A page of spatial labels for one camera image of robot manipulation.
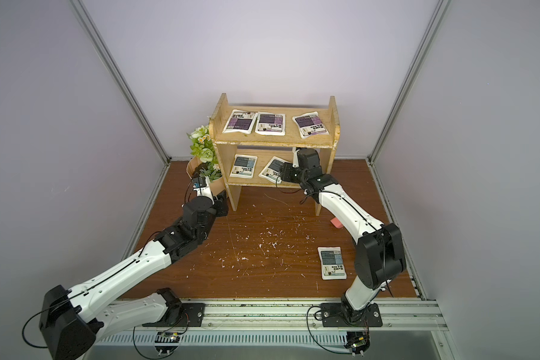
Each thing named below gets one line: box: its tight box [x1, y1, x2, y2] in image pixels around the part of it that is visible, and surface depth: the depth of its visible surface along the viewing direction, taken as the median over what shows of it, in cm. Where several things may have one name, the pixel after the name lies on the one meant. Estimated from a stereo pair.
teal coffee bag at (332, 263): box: [317, 246, 348, 280], surface depth 85 cm
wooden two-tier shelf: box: [208, 93, 341, 216], surface depth 74 cm
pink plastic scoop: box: [330, 217, 344, 229], surface depth 96 cm
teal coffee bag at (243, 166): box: [229, 153, 258, 179], surface depth 89 cm
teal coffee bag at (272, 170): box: [258, 156, 286, 184], surface depth 88 cm
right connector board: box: [343, 331, 371, 358], surface depth 71 cm
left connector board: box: [154, 331, 181, 357], surface depth 72 cm
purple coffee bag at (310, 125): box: [292, 111, 330, 140], surface depth 71 cm
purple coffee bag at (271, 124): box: [255, 111, 286, 136], surface depth 72 cm
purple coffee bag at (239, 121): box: [222, 109, 257, 135], surface depth 74 cm
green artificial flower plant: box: [186, 125, 222, 183], surface depth 88 cm
